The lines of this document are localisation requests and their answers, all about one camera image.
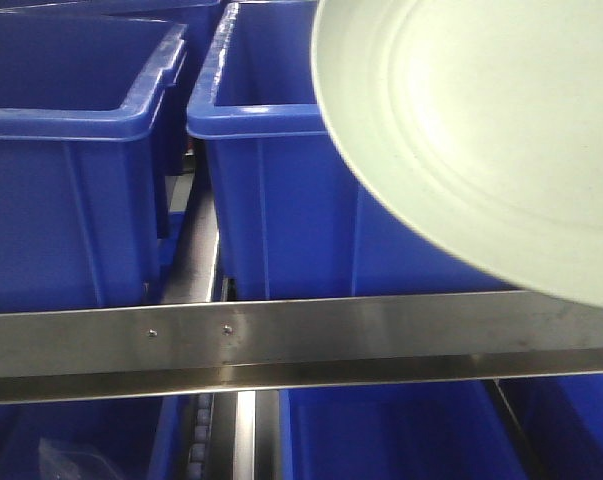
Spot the pale green plate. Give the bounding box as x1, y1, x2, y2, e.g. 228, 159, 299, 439
311, 1, 603, 307

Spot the stainless steel shelf rack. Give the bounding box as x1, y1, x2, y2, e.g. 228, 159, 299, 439
0, 168, 603, 479

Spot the large blue plastic bin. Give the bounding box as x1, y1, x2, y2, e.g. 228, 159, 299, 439
187, 1, 505, 300

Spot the lower blue bin middle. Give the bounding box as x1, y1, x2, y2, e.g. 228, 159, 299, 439
280, 381, 526, 479

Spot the lower blue bin left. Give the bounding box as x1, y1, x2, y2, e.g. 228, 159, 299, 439
0, 396, 191, 479

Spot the lower blue bin right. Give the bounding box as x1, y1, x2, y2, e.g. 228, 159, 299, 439
500, 374, 603, 479

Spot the clear plastic bag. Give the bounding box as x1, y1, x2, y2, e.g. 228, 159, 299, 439
38, 438, 125, 480

